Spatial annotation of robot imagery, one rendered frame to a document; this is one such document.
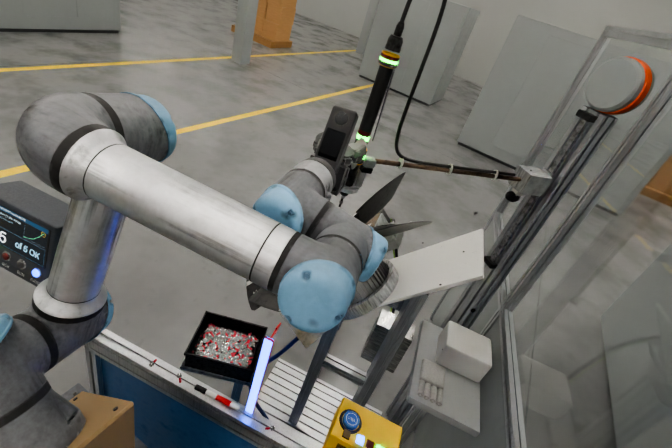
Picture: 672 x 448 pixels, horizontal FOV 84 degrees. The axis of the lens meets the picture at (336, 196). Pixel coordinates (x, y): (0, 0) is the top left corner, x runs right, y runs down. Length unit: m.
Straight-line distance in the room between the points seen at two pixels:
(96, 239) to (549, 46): 6.07
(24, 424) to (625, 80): 1.51
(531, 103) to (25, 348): 6.20
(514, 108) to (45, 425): 6.22
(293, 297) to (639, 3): 12.88
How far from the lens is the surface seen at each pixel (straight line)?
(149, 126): 0.64
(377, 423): 1.06
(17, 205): 1.21
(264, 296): 1.06
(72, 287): 0.81
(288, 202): 0.50
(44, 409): 0.84
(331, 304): 0.38
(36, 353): 0.84
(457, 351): 1.46
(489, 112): 6.47
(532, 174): 1.31
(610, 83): 1.35
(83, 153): 0.51
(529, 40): 6.35
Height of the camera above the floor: 1.95
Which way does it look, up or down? 31 degrees down
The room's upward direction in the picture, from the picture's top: 18 degrees clockwise
